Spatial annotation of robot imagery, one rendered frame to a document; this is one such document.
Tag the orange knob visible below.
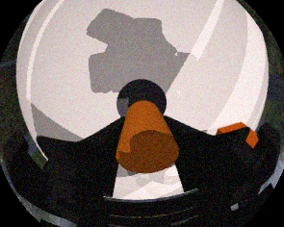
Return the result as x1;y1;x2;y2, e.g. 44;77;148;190
116;101;180;174

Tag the black round pedestal with silver shaft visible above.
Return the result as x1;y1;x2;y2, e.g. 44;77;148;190
116;79;168;116

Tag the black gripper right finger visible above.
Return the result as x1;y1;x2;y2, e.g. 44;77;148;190
162;114;250;191

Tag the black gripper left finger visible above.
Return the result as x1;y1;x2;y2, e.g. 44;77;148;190
37;116;125;198

